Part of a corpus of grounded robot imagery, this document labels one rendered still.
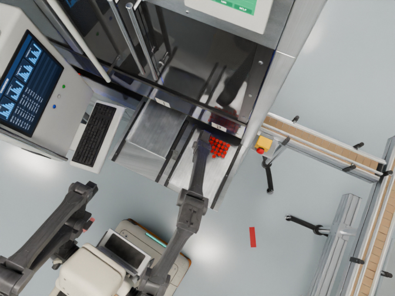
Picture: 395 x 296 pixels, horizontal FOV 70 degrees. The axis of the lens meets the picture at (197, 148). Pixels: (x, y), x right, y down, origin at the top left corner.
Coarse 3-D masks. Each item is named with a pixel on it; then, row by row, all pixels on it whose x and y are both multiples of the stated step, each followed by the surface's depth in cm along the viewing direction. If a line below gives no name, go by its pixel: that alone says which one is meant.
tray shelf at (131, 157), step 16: (144, 96) 173; (128, 128) 169; (208, 128) 166; (128, 144) 166; (128, 160) 164; (144, 160) 163; (160, 160) 163; (240, 160) 161; (144, 176) 161; (224, 176) 159; (224, 192) 157
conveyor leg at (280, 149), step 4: (276, 148) 192; (280, 148) 182; (284, 148) 179; (276, 152) 193; (280, 152) 189; (272, 156) 206; (276, 156) 201; (268, 160) 220; (272, 160) 214; (268, 164) 229
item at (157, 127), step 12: (144, 108) 169; (156, 108) 171; (168, 108) 171; (144, 120) 169; (156, 120) 169; (168, 120) 168; (180, 120) 168; (132, 132) 168; (144, 132) 167; (156, 132) 167; (168, 132) 167; (144, 144) 165; (156, 144) 165; (168, 144) 165
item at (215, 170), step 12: (192, 144) 164; (192, 156) 162; (216, 156) 162; (228, 156) 161; (180, 168) 161; (192, 168) 161; (216, 168) 160; (180, 180) 159; (204, 180) 158; (216, 180) 158; (204, 192) 157
